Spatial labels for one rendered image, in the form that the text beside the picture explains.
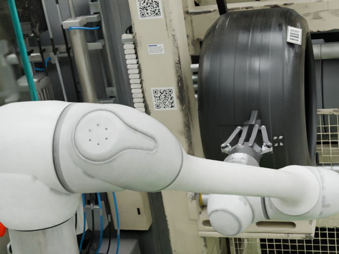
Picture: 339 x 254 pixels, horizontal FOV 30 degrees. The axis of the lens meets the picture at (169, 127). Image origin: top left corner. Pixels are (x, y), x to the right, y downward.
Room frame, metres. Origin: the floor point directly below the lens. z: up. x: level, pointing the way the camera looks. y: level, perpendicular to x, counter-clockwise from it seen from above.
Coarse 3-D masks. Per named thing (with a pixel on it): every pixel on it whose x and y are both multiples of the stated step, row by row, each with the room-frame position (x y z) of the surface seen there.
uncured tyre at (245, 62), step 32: (224, 32) 1.74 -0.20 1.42; (256, 32) 1.70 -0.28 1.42; (224, 64) 1.65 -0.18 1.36; (256, 64) 1.62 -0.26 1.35; (288, 64) 1.61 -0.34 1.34; (224, 96) 1.61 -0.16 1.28; (256, 96) 1.58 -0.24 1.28; (288, 96) 1.56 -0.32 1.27; (224, 128) 1.59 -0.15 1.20; (288, 128) 1.54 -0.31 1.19; (288, 160) 1.55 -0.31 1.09
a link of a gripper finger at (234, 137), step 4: (236, 128) 1.49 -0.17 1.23; (240, 128) 1.49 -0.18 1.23; (236, 132) 1.47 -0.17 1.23; (232, 136) 1.46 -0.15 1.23; (236, 136) 1.46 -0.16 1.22; (240, 136) 1.48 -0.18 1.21; (228, 140) 1.44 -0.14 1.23; (232, 140) 1.44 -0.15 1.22; (236, 140) 1.46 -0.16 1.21; (224, 144) 1.43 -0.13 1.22; (232, 144) 1.44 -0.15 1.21; (224, 148) 1.42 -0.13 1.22
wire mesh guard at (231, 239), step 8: (320, 112) 2.08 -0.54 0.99; (328, 112) 2.07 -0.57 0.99; (336, 112) 2.06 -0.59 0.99; (320, 120) 2.09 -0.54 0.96; (328, 120) 2.08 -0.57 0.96; (320, 128) 2.09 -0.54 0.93; (336, 232) 2.08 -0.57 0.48; (232, 240) 2.21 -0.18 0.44; (304, 240) 2.12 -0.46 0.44; (312, 240) 2.11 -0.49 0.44; (232, 248) 2.21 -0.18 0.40; (240, 248) 2.21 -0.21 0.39; (248, 248) 2.20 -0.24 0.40; (256, 248) 2.19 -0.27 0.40; (312, 248) 2.11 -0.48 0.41; (320, 248) 2.10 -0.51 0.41; (328, 248) 2.09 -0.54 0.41
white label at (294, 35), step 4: (288, 28) 1.69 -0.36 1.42; (292, 28) 1.69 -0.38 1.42; (296, 28) 1.70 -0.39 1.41; (288, 32) 1.68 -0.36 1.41; (292, 32) 1.68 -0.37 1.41; (296, 32) 1.68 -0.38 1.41; (300, 32) 1.68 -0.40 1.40; (288, 36) 1.67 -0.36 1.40; (292, 36) 1.67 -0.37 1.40; (296, 36) 1.67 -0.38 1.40; (300, 36) 1.67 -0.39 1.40; (288, 40) 1.65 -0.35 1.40; (292, 40) 1.65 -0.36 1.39; (296, 40) 1.66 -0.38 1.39; (300, 40) 1.66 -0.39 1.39; (300, 44) 1.65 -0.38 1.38
